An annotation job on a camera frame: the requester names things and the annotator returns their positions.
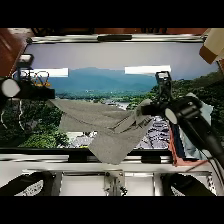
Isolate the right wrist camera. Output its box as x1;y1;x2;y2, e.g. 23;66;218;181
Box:
154;70;173;103

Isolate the salmon red garment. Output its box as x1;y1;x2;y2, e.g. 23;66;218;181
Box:
167;126;209;167

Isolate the light blue garment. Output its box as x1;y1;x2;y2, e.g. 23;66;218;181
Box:
179;92;215;160

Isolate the dark blue garment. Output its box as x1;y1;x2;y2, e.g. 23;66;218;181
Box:
170;123;186;159

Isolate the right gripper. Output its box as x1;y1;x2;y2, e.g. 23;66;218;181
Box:
141;101;170;117

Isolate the grey T-shirt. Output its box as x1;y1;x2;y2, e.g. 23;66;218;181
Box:
48;97;155;166

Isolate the silver frame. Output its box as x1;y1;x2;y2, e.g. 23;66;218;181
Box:
0;34;224;197

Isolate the cardboard box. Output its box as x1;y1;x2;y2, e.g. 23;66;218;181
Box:
199;28;224;65

